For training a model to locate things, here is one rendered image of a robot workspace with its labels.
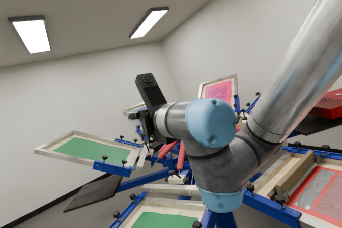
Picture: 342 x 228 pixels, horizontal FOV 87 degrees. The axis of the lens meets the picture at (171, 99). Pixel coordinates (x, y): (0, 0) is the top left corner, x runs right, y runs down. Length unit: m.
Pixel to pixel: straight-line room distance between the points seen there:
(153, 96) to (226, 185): 0.24
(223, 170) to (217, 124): 0.08
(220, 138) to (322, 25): 0.18
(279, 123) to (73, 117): 4.52
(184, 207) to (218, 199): 0.98
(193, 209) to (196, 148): 1.01
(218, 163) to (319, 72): 0.19
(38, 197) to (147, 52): 4.17
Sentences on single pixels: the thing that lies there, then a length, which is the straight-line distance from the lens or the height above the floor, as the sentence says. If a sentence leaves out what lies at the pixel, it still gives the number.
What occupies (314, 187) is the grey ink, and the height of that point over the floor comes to 0.96.
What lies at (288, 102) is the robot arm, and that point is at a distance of 0.32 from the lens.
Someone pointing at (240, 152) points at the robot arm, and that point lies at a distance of 0.35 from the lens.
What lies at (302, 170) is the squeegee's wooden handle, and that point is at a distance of 1.34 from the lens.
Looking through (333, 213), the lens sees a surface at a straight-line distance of 1.20.
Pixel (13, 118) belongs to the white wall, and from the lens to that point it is 4.78.
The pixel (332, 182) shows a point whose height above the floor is 0.96.
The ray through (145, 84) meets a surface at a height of 1.75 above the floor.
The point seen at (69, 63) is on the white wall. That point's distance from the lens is 4.83.
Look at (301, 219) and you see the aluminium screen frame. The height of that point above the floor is 0.99.
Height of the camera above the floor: 1.74
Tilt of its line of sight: 5 degrees down
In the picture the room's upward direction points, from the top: 18 degrees counter-clockwise
